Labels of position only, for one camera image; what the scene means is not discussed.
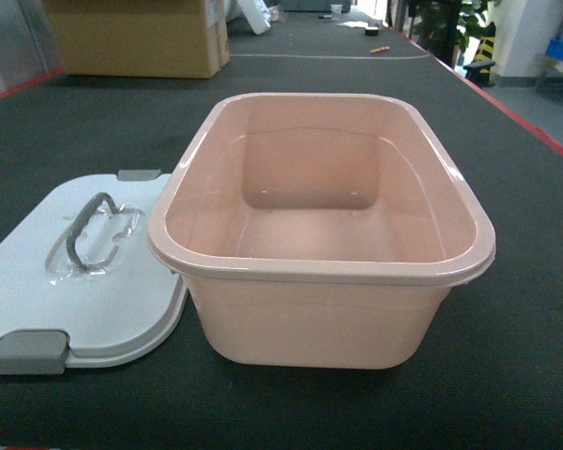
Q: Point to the white box lid grey latches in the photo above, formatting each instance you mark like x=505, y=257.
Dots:
x=79, y=286

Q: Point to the dark grey table mat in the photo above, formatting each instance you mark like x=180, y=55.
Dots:
x=489, y=373

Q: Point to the orange pen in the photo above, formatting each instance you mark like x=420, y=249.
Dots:
x=379, y=49

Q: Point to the yellow black striped post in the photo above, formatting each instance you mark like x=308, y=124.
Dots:
x=483, y=57

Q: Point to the cardboard box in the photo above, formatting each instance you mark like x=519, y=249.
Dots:
x=164, y=39

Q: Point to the potted green plant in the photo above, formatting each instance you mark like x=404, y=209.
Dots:
x=442, y=25

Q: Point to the pink plastic storage box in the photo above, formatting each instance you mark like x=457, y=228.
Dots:
x=319, y=230

